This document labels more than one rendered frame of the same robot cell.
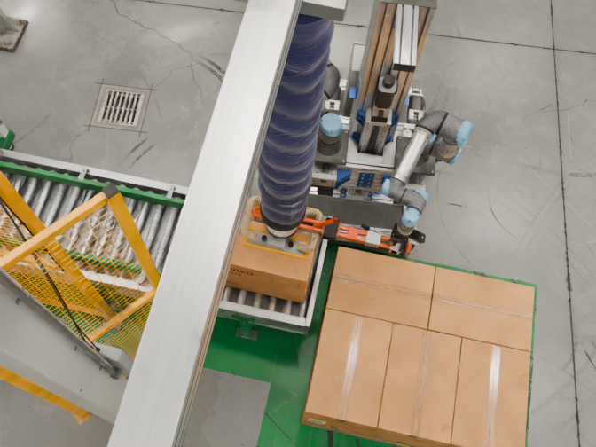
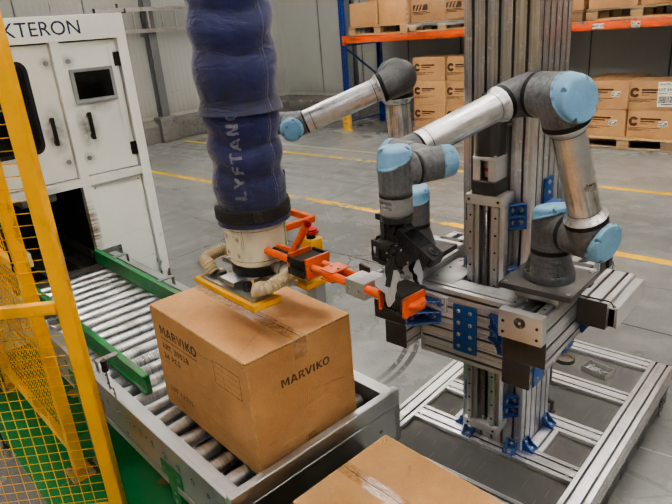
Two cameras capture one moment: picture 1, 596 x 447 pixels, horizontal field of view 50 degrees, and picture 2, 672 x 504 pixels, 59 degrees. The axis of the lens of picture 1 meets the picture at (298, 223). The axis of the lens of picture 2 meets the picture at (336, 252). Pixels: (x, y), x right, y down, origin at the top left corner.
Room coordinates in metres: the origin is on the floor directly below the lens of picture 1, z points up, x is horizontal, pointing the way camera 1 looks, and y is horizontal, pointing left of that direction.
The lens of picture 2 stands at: (0.21, -1.24, 1.81)
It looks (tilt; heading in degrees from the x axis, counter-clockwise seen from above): 21 degrees down; 42
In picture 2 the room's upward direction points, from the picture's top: 5 degrees counter-clockwise
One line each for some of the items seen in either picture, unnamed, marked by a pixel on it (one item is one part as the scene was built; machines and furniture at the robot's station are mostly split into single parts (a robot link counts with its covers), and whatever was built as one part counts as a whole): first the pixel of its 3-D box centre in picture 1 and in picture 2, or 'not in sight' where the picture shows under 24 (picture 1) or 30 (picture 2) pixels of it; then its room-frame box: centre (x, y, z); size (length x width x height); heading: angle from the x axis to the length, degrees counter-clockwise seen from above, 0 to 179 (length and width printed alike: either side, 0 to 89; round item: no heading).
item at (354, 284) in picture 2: (372, 239); (363, 285); (1.26, -0.38, 1.19); 0.07 x 0.07 x 0.04; 82
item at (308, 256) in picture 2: (331, 229); (308, 262); (1.29, -0.17, 1.20); 0.10 x 0.08 x 0.06; 172
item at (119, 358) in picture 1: (104, 357); not in sight; (0.46, 0.69, 1.62); 0.20 x 0.05 x 0.30; 83
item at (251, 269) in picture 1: (262, 248); (251, 360); (1.32, 0.19, 0.75); 0.60 x 0.40 x 0.40; 82
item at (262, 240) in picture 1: (277, 242); (235, 284); (1.23, 0.09, 1.10); 0.34 x 0.10 x 0.05; 82
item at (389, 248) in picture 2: (401, 232); (395, 238); (1.24, -0.49, 1.34); 0.09 x 0.08 x 0.12; 80
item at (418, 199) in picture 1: (414, 200); (428, 162); (1.34, -0.52, 1.50); 0.11 x 0.11 x 0.08; 67
